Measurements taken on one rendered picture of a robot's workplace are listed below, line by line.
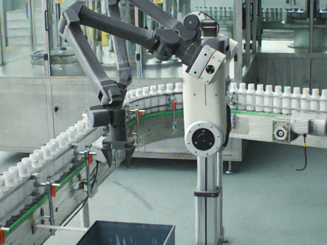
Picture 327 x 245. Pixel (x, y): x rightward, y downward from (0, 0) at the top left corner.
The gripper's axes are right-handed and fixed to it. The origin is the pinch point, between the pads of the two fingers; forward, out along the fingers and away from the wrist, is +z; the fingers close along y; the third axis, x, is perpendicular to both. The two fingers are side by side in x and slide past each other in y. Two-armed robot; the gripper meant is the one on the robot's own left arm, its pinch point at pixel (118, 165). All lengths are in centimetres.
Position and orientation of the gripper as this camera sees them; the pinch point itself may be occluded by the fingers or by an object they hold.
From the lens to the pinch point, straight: 221.6
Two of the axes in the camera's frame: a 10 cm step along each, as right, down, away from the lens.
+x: 2.1, -2.1, 9.5
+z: 0.1, 9.8, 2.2
